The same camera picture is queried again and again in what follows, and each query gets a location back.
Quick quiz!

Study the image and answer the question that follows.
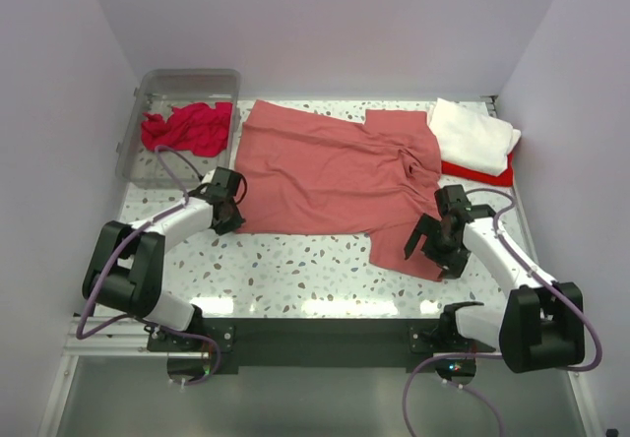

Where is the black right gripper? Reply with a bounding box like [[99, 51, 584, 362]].
[[404, 213, 471, 280]]

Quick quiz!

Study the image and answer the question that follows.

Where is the salmon pink t shirt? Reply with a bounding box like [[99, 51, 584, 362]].
[[235, 100, 441, 281]]

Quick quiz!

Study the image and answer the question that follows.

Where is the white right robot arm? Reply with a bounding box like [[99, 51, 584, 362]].
[[404, 185, 585, 373]]

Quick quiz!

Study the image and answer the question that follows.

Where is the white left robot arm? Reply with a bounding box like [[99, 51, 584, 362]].
[[76, 167, 248, 350]]

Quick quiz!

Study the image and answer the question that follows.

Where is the crumpled red t shirt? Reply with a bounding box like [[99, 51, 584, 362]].
[[141, 101, 233, 157]]

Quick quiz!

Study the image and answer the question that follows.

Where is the folded red t shirt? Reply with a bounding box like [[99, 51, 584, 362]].
[[441, 154, 514, 187]]

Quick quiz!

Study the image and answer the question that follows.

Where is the clear plastic bin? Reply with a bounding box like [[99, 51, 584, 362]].
[[115, 69, 241, 189]]

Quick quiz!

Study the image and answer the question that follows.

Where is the folded white t shirt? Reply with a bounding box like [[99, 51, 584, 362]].
[[428, 98, 521, 176]]

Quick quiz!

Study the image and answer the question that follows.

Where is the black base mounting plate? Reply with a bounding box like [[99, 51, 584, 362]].
[[147, 318, 492, 376]]

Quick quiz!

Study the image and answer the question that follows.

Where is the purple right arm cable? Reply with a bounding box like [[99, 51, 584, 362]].
[[399, 188, 602, 437]]

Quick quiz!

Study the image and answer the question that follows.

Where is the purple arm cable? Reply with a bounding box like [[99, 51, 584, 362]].
[[76, 145, 222, 389], [399, 188, 602, 437]]

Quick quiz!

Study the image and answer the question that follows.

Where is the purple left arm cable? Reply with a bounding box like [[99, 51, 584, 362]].
[[76, 145, 222, 389]]

